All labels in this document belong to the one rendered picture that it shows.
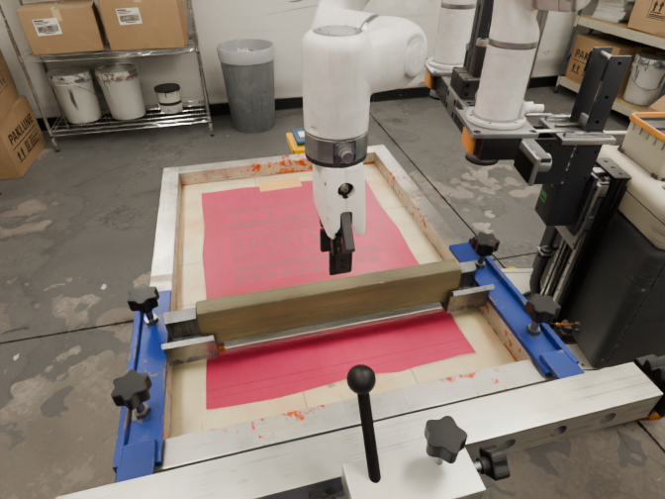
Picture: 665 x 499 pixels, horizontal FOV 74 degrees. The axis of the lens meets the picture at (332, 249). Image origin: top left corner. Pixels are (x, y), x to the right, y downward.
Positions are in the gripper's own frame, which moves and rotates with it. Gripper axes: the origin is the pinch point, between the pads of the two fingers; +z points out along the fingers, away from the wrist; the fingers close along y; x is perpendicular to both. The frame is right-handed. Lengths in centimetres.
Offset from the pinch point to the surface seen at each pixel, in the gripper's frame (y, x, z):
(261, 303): -1.5, 11.3, 6.2
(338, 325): -2.8, 0.1, 12.5
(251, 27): 366, -23, 44
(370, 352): -6.2, -4.1, 16.4
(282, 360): -4.3, 9.4, 16.4
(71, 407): 69, 85, 113
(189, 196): 50, 23, 17
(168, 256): 22.1, 26.3, 13.2
